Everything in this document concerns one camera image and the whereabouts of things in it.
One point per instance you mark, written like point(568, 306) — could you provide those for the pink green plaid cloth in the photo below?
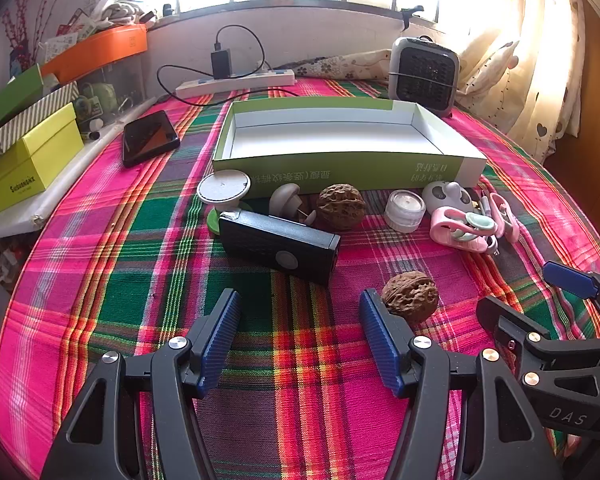
point(290, 400)

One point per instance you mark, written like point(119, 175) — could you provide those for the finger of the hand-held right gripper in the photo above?
point(570, 281)
point(500, 315)

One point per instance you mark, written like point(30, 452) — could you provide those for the black smartphone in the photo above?
point(150, 136)

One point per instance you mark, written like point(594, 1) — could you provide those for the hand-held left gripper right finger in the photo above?
point(380, 340)

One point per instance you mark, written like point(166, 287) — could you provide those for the yellow-green cardboard box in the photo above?
point(35, 160)

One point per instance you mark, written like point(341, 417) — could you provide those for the green white cardboard box tray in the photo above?
point(330, 135)

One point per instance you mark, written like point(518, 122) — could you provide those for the black window clamp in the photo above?
point(409, 16)

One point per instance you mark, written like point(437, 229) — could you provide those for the black charger plug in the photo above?
point(221, 64)

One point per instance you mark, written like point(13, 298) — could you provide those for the grey black space heater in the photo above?
point(422, 75)

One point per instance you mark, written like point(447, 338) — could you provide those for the clear plastic storage bin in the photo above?
point(125, 80)

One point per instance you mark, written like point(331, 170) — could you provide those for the brown walnut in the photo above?
point(410, 296)
point(341, 206)

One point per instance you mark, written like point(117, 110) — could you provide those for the floral pillow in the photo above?
point(340, 64)

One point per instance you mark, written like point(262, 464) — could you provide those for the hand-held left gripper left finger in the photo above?
point(220, 340)

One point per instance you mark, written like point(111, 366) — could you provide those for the white power strip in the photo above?
point(240, 81)

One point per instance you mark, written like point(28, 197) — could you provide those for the green box lid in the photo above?
point(10, 97)

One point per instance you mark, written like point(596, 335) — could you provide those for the black rectangular device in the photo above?
point(260, 240)

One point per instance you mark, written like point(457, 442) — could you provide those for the grey mushroom-shaped knob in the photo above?
point(285, 200)

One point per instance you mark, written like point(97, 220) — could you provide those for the white panda-face gadget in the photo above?
point(445, 197)

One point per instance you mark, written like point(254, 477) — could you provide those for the small dark jar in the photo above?
point(168, 10)

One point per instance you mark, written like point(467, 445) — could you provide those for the striped cardboard box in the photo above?
point(35, 110)

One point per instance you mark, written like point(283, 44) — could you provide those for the small clear plastic jar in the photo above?
point(405, 210)

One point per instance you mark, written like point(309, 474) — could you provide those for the pink clip with mint piece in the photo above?
point(447, 232)

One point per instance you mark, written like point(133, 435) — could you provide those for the white disc green base stand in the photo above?
point(223, 187)

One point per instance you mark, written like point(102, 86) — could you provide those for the cream heart-print curtain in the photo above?
point(525, 60)

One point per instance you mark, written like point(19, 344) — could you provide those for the red flower branches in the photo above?
point(30, 15)

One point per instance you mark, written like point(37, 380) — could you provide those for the orange box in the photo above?
point(95, 52)

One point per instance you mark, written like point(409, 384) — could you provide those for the white gloves and bags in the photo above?
point(122, 7)

